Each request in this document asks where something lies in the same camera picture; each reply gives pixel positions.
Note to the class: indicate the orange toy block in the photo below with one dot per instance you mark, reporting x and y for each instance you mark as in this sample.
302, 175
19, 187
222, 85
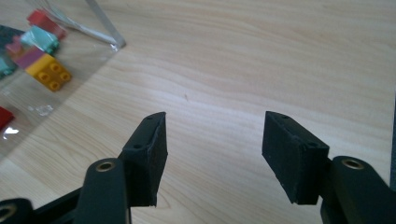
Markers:
49, 73

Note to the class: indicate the clear plastic bag white trim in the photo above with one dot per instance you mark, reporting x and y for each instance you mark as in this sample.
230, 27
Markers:
81, 53

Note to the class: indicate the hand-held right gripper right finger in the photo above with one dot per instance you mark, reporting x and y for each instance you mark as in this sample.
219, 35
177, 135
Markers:
292, 161

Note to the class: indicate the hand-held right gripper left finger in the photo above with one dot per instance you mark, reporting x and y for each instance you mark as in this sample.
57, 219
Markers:
143, 168

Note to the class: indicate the magenta toy block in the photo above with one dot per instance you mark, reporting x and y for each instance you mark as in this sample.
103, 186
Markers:
28, 57

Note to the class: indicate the teal toy block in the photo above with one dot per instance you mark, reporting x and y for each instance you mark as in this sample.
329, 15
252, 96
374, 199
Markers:
4, 67
40, 39

